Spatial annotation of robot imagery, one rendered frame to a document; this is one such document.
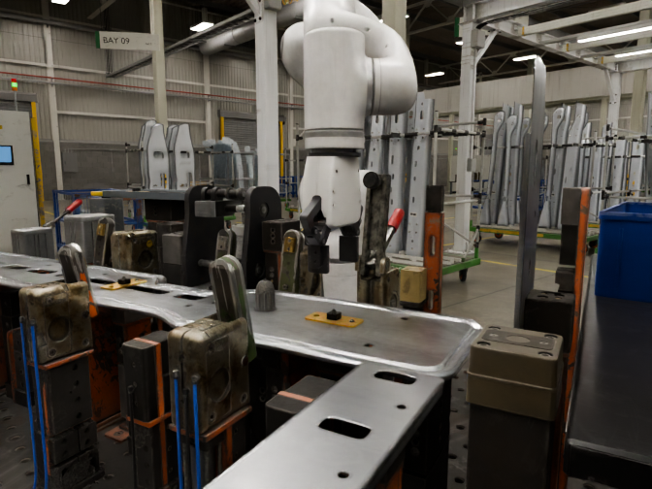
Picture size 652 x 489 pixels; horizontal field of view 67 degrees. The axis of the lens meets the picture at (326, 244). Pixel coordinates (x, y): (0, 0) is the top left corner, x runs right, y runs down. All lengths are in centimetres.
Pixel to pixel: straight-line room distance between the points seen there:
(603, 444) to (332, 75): 50
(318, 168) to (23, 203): 727
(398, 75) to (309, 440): 46
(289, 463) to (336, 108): 44
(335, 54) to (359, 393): 42
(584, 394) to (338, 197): 37
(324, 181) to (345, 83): 13
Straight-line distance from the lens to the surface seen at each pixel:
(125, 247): 120
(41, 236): 158
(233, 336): 59
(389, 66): 69
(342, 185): 67
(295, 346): 64
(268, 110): 498
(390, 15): 904
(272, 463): 41
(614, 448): 42
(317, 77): 68
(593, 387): 51
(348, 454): 42
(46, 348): 86
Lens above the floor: 122
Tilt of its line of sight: 9 degrees down
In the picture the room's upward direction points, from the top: straight up
